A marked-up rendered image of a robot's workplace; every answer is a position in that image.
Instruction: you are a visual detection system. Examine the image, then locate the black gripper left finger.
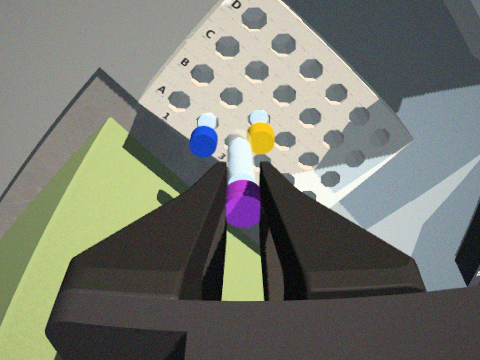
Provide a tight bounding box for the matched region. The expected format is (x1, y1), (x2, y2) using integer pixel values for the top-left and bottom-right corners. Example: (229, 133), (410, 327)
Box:
(57, 162), (227, 301)

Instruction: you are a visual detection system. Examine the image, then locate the violet-capped test tube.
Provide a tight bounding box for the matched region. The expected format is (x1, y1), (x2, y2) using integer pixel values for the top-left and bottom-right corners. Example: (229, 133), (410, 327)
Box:
(226, 129), (260, 228)

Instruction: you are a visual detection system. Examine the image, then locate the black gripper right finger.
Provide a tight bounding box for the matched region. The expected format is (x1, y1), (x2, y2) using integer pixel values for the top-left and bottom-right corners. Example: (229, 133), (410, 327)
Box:
(259, 161), (427, 301)

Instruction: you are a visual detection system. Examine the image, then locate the dark grey bench mat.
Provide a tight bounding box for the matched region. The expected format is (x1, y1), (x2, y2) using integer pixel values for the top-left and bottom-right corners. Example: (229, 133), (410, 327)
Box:
(0, 0), (480, 292)

